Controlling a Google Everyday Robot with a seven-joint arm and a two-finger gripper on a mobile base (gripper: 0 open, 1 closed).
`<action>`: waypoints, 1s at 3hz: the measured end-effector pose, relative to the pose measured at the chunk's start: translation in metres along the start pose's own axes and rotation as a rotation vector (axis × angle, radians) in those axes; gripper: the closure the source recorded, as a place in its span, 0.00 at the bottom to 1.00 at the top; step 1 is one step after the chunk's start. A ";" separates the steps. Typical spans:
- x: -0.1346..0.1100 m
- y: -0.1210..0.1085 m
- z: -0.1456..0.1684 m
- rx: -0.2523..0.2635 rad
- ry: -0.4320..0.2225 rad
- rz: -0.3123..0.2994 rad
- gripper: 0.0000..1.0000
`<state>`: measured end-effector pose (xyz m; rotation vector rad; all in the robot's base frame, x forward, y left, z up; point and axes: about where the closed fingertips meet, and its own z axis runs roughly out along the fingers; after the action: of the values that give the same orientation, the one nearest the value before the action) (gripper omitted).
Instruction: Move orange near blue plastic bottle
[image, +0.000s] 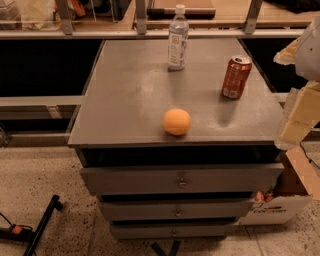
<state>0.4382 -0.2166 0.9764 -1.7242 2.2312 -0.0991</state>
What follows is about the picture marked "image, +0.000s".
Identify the top grey drawer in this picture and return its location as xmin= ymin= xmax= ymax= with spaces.
xmin=80 ymin=163 xmax=283 ymax=195

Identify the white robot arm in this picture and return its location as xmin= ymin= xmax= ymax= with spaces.
xmin=273 ymin=16 xmax=320 ymax=150

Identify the black metal stand leg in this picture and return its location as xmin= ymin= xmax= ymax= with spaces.
xmin=23 ymin=195 xmax=63 ymax=256

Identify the clear blue plastic water bottle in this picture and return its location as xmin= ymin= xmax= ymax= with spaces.
xmin=168 ymin=4 xmax=189 ymax=71

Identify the bottom grey drawer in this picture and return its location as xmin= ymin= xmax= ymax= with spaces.
xmin=110 ymin=223 xmax=238 ymax=240

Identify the orange soda can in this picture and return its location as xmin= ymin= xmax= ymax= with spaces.
xmin=221 ymin=55 xmax=252 ymax=99

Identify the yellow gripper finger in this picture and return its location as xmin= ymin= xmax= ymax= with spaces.
xmin=273 ymin=37 xmax=300 ymax=65
xmin=274 ymin=81 xmax=320 ymax=150

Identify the grey metal shelf frame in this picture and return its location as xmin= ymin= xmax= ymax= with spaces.
xmin=0 ymin=0 xmax=320 ymax=40

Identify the grey drawer cabinet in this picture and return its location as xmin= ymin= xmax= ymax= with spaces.
xmin=69 ymin=38 xmax=282 ymax=240

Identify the middle grey drawer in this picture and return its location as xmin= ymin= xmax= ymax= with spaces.
xmin=99 ymin=198 xmax=253 ymax=221

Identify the black tool with orange clip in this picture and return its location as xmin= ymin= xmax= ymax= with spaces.
xmin=0 ymin=213 xmax=34 ymax=242

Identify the white cardboard box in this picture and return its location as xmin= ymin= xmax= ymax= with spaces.
xmin=239 ymin=146 xmax=320 ymax=225

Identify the orange fruit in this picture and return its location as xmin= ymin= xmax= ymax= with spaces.
xmin=163 ymin=109 xmax=191 ymax=136

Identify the grey drawer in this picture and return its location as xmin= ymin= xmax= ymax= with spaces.
xmin=80 ymin=163 xmax=283 ymax=195
xmin=110 ymin=223 xmax=238 ymax=240
xmin=99 ymin=198 xmax=253 ymax=221

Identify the brown flat box on shelf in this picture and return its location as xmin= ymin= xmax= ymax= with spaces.
xmin=147 ymin=0 xmax=216 ymax=19

